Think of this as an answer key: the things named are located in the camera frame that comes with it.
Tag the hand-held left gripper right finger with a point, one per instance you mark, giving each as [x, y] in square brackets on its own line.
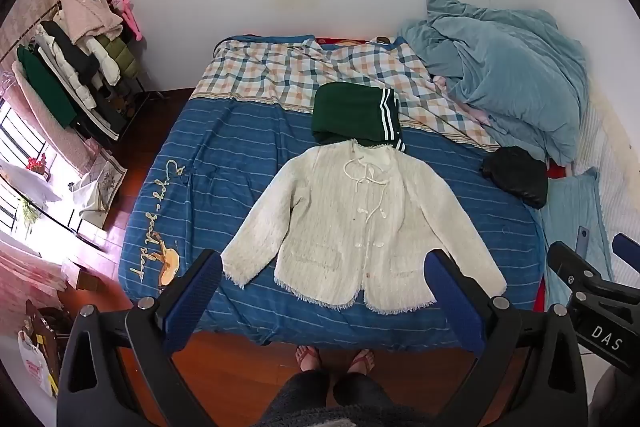
[450, 297]

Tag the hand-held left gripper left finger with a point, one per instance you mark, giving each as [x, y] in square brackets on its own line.
[197, 292]

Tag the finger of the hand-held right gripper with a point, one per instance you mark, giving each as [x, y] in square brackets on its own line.
[629, 248]
[572, 264]

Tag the cream knit jacket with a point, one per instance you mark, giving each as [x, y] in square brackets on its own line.
[330, 227]

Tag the person's right forearm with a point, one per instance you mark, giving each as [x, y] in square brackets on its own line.
[612, 399]

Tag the black metal clothes rack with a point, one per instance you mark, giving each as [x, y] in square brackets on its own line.
[142, 79]

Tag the small blue grey device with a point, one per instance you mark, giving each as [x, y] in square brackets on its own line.
[582, 241]

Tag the light blue pillow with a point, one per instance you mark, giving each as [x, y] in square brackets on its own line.
[567, 217]

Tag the white quilted mattress pad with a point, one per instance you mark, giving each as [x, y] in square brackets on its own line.
[615, 167]

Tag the black cloth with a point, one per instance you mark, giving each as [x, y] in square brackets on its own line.
[517, 177]

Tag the person's right foot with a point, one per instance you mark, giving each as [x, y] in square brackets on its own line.
[361, 361]

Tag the person's foot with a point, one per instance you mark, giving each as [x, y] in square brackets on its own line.
[307, 359]
[361, 361]

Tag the cardboard box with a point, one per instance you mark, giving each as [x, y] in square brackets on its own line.
[80, 274]

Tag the person's left foot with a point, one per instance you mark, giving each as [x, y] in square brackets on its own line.
[307, 359]

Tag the blue striped plaid bedspread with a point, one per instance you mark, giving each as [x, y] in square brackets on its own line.
[225, 157]

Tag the embroidered beige cloth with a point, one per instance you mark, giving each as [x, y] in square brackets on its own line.
[102, 184]

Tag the person's dark trousers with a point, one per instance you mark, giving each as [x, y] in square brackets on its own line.
[320, 399]

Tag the white plastic shopping bag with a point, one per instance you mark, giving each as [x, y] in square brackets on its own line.
[37, 364]

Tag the light blue duvet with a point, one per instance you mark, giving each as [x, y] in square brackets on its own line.
[505, 77]

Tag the red flowers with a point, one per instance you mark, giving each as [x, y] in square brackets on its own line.
[37, 166]

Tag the green garment with white stripes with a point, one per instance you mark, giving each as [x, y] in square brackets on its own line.
[350, 112]

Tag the olive green puffer jacket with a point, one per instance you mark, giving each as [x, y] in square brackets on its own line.
[122, 57]

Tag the dark green hanging garment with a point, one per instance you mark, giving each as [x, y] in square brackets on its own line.
[45, 82]

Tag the white puffer jacket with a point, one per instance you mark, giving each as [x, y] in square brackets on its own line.
[65, 67]

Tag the pink hanging garment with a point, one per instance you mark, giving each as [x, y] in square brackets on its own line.
[130, 19]

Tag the pink fluffy jacket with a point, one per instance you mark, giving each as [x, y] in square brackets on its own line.
[90, 12]

